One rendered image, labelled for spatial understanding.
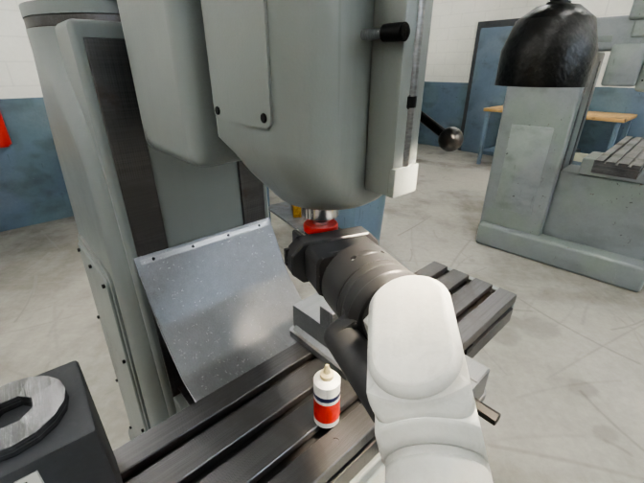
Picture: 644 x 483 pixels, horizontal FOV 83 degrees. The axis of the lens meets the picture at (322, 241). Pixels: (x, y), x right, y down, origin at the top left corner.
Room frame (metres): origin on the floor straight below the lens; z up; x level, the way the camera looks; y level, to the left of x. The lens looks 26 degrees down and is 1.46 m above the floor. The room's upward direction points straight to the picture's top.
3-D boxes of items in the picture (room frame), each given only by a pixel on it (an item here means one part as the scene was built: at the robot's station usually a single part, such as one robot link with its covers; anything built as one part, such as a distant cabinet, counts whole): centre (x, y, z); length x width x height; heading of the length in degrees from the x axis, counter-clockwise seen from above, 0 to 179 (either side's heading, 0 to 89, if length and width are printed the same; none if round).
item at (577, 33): (0.35, -0.19, 1.48); 0.07 x 0.07 x 0.06
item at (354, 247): (0.37, -0.03, 1.24); 0.13 x 0.12 x 0.10; 112
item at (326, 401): (0.39, -0.01, 1.02); 0.04 x 0.04 x 0.11
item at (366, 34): (0.36, -0.05, 1.49); 0.06 x 0.01 x 0.01; 42
